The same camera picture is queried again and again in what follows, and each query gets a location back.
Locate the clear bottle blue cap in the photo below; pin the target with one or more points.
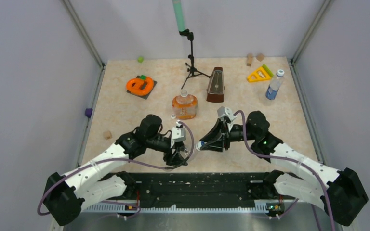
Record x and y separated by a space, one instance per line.
189 156

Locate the wooden block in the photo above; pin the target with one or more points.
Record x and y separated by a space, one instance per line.
249 60
260 57

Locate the grey square base plate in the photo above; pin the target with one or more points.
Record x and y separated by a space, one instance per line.
150 91

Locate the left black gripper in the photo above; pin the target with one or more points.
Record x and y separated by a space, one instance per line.
176 157

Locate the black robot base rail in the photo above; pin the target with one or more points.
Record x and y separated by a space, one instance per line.
201 192

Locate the left wooden block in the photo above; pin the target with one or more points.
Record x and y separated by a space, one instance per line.
249 60

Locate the yellow triangle toy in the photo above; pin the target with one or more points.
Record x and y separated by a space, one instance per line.
259 75

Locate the black tripod stand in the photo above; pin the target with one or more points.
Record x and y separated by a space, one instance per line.
191 69

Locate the purple block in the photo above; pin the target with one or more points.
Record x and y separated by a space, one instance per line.
88 112

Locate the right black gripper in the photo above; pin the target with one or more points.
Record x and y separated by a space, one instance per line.
218 137

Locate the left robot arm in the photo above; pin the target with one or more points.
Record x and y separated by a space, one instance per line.
67 195

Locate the orange clear plastic bottle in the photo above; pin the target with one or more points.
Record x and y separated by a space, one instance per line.
185 105

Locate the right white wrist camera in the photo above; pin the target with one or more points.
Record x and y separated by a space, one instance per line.
226 114

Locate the wooden cube near left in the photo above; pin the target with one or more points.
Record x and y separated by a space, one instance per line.
107 135

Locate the green foam microphone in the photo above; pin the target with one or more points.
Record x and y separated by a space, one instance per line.
179 16

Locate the green stick toy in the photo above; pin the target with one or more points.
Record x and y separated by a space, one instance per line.
265 67

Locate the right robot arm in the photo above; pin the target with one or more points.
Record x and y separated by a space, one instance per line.
339 193

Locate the right wooden block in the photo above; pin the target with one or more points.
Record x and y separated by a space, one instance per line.
260 57

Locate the brown metronome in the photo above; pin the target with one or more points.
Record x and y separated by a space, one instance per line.
215 89

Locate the white blue Pocari cap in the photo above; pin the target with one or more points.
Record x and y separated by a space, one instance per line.
199 145

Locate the blue water bottle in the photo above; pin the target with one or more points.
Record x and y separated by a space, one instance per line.
275 84

